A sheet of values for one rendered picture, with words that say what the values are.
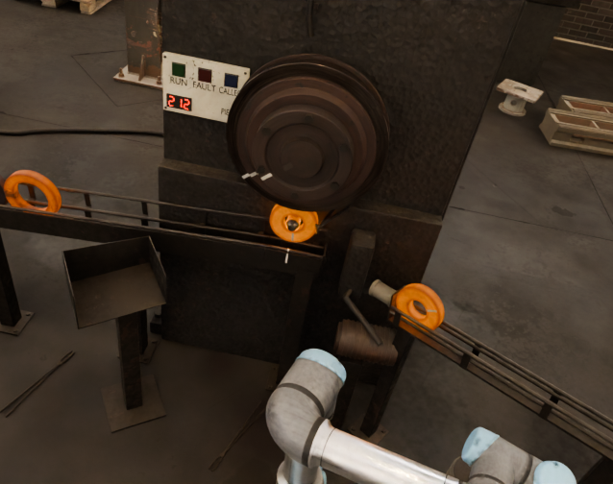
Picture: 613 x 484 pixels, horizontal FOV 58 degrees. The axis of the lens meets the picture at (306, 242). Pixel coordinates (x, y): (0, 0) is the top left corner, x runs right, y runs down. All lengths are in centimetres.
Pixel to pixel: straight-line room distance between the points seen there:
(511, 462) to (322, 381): 38
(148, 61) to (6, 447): 311
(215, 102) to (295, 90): 34
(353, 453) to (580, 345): 213
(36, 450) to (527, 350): 213
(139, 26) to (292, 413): 373
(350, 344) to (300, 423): 79
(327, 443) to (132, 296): 92
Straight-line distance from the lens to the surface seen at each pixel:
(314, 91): 150
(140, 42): 454
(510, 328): 294
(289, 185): 158
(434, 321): 173
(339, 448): 109
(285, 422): 111
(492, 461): 113
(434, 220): 185
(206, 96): 176
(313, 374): 117
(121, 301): 180
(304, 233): 180
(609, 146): 517
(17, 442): 227
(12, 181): 209
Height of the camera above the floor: 188
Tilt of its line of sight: 38 degrees down
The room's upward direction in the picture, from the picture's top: 11 degrees clockwise
